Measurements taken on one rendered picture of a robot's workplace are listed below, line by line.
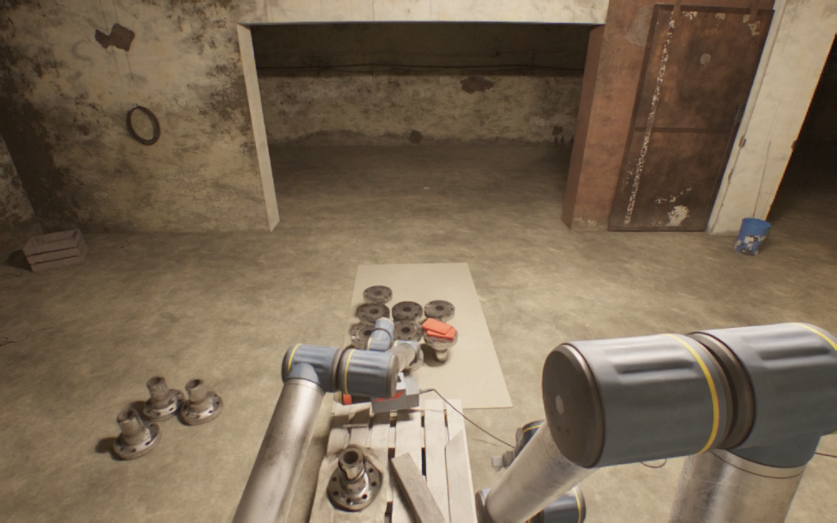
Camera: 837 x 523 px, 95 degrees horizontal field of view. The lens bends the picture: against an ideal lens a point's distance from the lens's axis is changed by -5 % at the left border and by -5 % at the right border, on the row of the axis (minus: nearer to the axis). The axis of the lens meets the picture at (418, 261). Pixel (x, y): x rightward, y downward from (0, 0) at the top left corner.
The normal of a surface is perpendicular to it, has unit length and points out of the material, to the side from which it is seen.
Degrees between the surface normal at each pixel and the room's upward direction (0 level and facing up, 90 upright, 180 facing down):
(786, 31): 90
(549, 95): 90
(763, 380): 42
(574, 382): 83
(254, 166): 90
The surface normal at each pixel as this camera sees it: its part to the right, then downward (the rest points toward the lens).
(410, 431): 0.00, -0.89
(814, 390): 0.08, -0.18
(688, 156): 0.01, 0.47
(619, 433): 0.10, 0.11
